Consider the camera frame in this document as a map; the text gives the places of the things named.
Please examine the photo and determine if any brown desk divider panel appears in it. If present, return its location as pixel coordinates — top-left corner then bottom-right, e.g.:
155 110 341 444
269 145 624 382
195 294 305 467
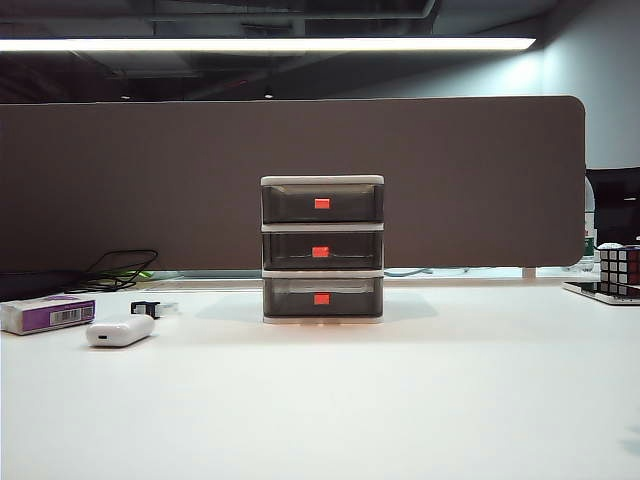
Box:
0 95 587 274

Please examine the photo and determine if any white flat device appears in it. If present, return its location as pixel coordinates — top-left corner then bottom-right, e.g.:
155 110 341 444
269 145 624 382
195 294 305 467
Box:
562 280 640 306

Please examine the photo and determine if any clear tape roll black cutter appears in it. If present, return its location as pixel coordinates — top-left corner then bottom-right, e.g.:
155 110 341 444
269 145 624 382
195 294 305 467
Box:
130 300 180 320

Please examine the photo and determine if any black cable tangle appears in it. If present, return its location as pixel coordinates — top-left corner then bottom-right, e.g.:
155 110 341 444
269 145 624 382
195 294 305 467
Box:
64 249 160 295

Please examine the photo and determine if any purple white tissue pack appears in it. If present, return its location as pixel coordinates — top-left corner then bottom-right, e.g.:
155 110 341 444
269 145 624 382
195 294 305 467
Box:
0 293 97 336

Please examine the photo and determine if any black Rubik's cube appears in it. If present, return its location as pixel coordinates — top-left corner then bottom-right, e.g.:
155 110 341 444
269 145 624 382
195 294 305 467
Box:
598 243 640 297

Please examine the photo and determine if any long ceiling light strip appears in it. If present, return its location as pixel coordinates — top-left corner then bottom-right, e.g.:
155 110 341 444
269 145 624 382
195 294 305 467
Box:
0 37 537 53

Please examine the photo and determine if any white plastic drawer cabinet frame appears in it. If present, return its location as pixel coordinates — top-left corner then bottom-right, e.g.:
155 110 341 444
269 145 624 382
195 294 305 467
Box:
259 173 386 327

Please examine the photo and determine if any black office chair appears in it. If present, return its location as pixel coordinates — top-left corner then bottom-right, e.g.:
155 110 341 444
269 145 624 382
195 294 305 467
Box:
585 168 640 249

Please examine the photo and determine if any white earphone case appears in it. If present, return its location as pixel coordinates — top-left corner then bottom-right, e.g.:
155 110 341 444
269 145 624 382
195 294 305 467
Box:
85 314 155 349

